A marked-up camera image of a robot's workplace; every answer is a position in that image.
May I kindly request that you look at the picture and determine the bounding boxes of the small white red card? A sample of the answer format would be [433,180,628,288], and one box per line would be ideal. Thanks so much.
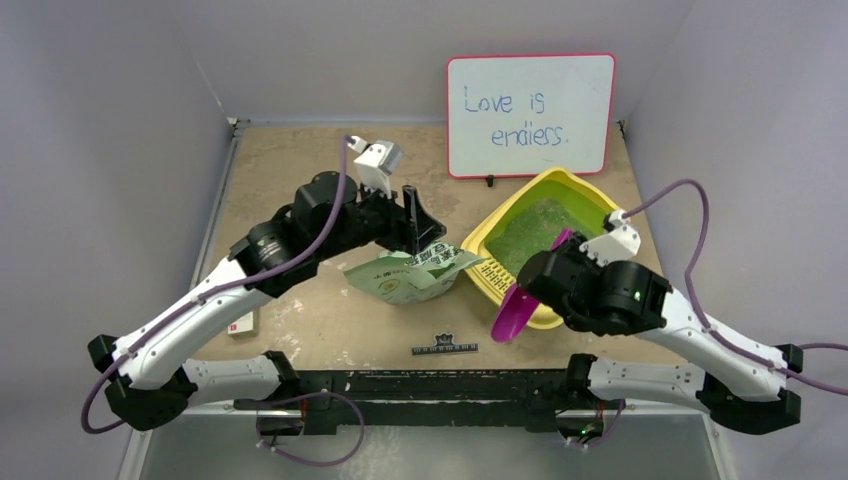
[226,310,259,338]

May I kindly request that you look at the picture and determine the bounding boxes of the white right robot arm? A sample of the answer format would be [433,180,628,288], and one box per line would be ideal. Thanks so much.
[518,248,803,435]

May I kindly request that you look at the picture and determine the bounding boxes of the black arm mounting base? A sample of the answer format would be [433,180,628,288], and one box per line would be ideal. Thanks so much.
[234,354,624,438]

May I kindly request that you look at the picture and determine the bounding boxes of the green cat litter bag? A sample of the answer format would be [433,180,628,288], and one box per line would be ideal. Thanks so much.
[344,241,484,305]

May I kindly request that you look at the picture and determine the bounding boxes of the purple plastic litter scoop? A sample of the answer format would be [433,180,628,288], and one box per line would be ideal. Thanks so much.
[490,228,577,343]

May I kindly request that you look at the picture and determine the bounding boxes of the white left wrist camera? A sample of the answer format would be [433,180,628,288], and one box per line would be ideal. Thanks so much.
[345,136,403,198]

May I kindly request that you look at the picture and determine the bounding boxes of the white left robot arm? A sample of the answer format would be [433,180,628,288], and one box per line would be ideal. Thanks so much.
[88,171,446,431]

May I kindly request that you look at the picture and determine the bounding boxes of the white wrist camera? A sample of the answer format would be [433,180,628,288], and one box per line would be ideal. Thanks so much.
[345,136,403,198]
[579,209,641,267]

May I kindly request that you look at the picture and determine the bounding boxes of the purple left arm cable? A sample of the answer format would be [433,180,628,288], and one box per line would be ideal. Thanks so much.
[80,135,356,435]

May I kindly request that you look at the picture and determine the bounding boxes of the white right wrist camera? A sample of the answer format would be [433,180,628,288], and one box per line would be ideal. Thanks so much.
[579,209,641,267]

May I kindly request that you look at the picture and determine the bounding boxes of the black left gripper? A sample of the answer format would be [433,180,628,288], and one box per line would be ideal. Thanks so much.
[315,174,445,262]

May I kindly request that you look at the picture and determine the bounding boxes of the pink framed whiteboard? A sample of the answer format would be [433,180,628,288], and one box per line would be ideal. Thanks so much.
[446,53,617,178]

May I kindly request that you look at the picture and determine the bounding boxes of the green cat litter granules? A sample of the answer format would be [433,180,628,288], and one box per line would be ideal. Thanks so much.
[485,198,601,276]

